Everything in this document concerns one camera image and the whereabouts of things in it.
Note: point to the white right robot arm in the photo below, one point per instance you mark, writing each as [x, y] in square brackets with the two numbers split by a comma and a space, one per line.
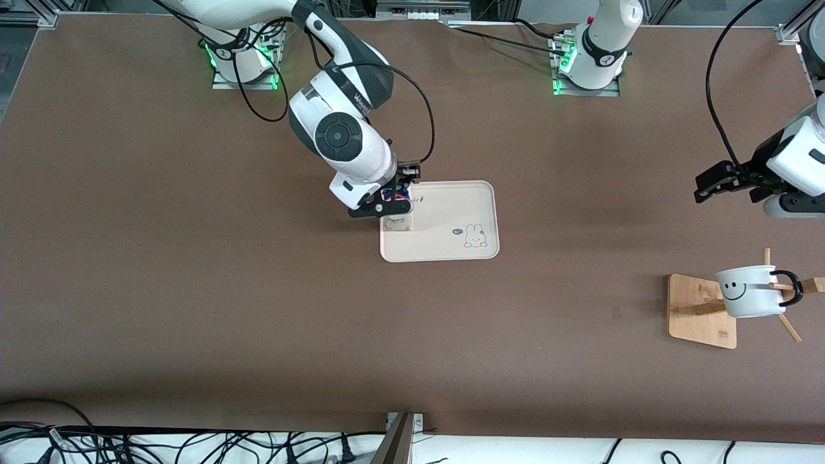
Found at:
[338, 135]

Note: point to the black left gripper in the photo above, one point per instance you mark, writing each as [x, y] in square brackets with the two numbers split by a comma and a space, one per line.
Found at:
[755, 169]

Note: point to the silver equipment box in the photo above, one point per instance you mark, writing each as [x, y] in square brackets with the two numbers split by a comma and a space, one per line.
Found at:
[419, 11]

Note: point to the aluminium frame profile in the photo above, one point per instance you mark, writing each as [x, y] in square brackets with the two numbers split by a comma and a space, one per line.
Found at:
[787, 32]

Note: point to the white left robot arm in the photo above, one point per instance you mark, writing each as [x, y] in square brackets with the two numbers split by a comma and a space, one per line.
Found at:
[602, 38]

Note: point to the blue white milk carton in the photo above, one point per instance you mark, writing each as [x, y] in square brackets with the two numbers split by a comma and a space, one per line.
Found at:
[399, 223]

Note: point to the white smiley face cup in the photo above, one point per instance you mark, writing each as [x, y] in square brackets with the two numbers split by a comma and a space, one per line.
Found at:
[751, 303]

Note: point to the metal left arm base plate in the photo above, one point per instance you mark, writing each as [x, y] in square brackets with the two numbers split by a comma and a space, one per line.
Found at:
[612, 91]

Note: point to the metal table bracket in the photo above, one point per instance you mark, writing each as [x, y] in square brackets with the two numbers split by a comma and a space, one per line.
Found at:
[399, 444]

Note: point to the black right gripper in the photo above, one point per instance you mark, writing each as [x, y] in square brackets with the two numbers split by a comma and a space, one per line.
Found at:
[407, 173]

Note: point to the wooden mug stand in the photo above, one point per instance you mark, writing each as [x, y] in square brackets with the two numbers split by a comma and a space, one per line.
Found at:
[699, 322]

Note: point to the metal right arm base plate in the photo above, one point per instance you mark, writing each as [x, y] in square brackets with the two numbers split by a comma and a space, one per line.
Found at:
[222, 84]

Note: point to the beige rabbit print tray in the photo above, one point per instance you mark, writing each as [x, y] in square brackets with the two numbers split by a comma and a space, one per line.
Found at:
[451, 222]

